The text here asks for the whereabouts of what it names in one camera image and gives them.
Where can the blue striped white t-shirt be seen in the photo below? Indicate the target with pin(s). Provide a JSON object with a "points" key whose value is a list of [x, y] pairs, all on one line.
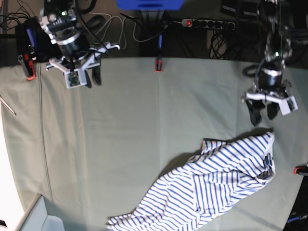
{"points": [[207, 186]]}

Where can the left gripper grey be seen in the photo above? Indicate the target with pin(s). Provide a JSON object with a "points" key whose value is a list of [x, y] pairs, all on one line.
{"points": [[254, 96]]}

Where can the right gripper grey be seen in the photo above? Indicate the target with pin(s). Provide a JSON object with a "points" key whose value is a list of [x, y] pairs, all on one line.
{"points": [[86, 59]]}

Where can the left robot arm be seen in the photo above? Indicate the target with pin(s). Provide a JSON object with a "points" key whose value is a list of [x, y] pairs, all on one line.
{"points": [[253, 30]]}

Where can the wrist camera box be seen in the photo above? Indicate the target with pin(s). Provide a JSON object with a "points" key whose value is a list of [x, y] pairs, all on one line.
{"points": [[75, 78], [288, 105]]}

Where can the grey-green table cloth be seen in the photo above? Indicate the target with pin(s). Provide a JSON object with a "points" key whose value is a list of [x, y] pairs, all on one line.
{"points": [[93, 153]]}

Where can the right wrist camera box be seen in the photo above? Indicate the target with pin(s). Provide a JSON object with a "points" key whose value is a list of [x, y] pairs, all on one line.
{"points": [[75, 78]]}

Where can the blue plastic block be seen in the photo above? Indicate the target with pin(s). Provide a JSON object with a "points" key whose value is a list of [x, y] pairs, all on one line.
{"points": [[149, 4]]}

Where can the red clamp right edge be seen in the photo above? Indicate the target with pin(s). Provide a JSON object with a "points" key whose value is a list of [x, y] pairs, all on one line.
{"points": [[301, 170]]}

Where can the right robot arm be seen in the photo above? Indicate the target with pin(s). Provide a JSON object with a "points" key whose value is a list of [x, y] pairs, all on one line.
{"points": [[77, 40]]}

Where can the white box corner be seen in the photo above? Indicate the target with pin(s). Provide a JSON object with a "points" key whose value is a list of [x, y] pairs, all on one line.
{"points": [[36, 218]]}

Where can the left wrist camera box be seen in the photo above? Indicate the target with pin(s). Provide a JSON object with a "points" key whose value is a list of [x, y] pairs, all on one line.
{"points": [[288, 105]]}

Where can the red clamp left corner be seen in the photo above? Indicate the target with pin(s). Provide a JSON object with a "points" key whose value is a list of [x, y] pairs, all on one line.
{"points": [[27, 65]]}

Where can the white power strip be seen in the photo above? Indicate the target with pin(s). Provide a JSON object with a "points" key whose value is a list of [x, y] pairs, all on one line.
{"points": [[208, 24]]}

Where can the black flat boxes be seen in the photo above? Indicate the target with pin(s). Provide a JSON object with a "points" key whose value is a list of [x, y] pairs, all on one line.
{"points": [[245, 9]]}

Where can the red clamp top centre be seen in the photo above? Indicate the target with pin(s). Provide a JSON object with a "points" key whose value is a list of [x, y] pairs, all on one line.
{"points": [[158, 64]]}

